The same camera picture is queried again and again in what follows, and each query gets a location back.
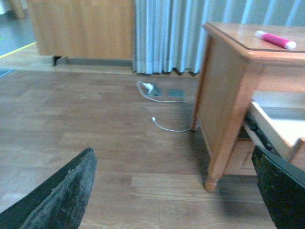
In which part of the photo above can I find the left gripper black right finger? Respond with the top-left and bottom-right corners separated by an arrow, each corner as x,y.
252,145 -> 305,229

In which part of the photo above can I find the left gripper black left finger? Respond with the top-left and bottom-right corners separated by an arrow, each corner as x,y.
0,147 -> 97,229

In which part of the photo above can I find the wooden drawer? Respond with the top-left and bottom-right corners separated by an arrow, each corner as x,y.
224,140 -> 256,176
248,101 -> 305,170

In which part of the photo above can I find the pink marker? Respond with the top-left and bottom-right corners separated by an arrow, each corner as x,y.
254,31 -> 296,50

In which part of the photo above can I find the wooden nightstand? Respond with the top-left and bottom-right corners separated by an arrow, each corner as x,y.
191,22 -> 305,192

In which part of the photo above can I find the closed floor socket cover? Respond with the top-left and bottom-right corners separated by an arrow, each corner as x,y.
167,89 -> 185,98

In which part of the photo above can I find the open floor socket box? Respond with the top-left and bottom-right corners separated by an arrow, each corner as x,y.
147,84 -> 162,97

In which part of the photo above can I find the light wooden cabinet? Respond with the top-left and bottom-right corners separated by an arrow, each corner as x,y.
26,0 -> 134,61

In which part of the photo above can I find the grey-blue curtain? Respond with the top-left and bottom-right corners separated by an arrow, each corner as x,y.
132,0 -> 305,74

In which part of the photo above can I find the white charging cable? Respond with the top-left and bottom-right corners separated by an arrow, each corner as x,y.
136,81 -> 198,133

